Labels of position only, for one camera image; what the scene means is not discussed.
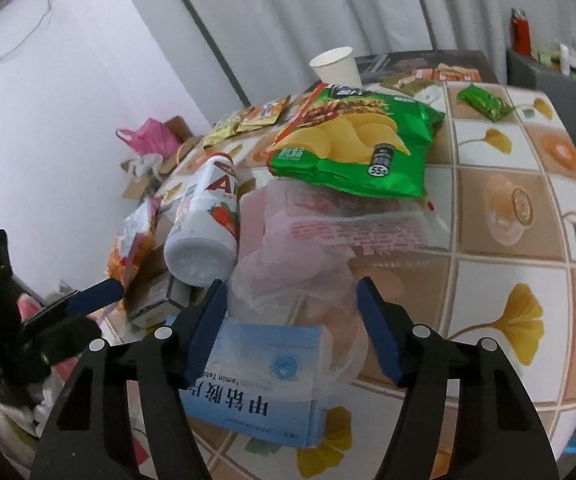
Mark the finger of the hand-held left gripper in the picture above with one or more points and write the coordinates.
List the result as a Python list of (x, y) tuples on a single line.
[(95, 297)]

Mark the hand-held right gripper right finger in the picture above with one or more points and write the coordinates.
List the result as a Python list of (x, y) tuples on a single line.
[(380, 335)]

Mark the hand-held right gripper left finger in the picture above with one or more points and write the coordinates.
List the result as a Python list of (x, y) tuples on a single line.
[(207, 330)]

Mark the small white carton box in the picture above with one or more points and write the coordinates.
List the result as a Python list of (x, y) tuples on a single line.
[(155, 300)]

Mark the orange snack bag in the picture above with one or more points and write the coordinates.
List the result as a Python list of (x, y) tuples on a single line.
[(130, 245)]

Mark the light blue medicine box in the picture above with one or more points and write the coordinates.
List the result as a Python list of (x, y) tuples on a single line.
[(268, 385)]

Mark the white bottle with strawberry label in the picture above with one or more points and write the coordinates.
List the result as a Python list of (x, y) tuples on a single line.
[(202, 230)]

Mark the clear plastic bag pink print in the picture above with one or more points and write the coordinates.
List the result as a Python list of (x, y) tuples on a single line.
[(318, 240)]

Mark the green potato chip bag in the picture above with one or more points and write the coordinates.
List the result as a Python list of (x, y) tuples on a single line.
[(348, 135)]

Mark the white plastic bags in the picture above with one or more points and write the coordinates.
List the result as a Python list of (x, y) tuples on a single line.
[(7, 410)]

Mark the tile-pattern tablecloth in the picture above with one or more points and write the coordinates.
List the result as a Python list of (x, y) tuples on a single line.
[(508, 240)]

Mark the brown cardboard box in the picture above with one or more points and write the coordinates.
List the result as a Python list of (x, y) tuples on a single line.
[(177, 152)]

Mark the yellow-green snack packet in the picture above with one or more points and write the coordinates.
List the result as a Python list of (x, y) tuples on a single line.
[(220, 132)]

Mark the small green snack packet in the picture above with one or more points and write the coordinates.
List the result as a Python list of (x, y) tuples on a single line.
[(485, 102)]

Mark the flat orange packets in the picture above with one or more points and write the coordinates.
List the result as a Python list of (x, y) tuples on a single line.
[(448, 72)]

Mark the white paper cup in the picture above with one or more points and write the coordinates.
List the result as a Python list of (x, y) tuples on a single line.
[(335, 67)]

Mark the dark side table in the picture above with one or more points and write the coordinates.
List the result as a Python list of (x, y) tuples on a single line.
[(408, 57)]

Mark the grey cabinet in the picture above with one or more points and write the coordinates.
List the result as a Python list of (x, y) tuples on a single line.
[(543, 77)]

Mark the grey curtain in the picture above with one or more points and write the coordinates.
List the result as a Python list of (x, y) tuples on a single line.
[(293, 15)]

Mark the red bottle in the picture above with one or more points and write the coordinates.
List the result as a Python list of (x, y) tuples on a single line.
[(519, 30)]

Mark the toiletries clutter on cabinet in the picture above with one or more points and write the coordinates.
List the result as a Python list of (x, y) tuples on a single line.
[(575, 57)]

